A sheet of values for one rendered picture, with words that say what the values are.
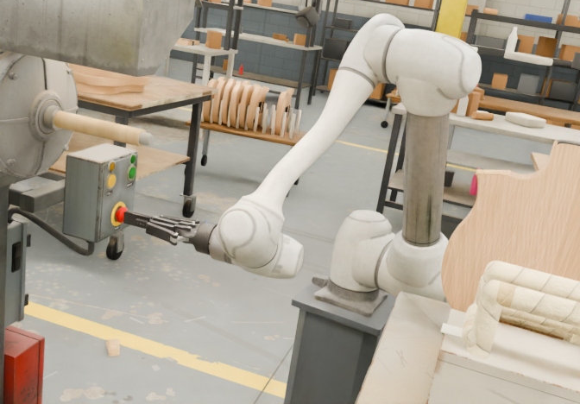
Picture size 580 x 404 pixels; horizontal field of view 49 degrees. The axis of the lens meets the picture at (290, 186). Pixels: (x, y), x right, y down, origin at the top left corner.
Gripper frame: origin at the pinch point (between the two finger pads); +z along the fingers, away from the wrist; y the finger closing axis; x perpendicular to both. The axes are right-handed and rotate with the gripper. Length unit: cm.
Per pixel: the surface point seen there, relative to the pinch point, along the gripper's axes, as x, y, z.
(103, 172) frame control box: 12.2, -7.0, 6.0
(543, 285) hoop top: 22, -38, -86
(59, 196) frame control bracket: 4.6, -9.1, 15.8
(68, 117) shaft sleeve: 28.7, -28.0, 0.9
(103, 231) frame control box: -2.7, -5.8, 5.7
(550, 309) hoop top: 22, -46, -86
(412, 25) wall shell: 37, 1073, 73
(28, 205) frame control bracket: 4.3, -17.7, 17.3
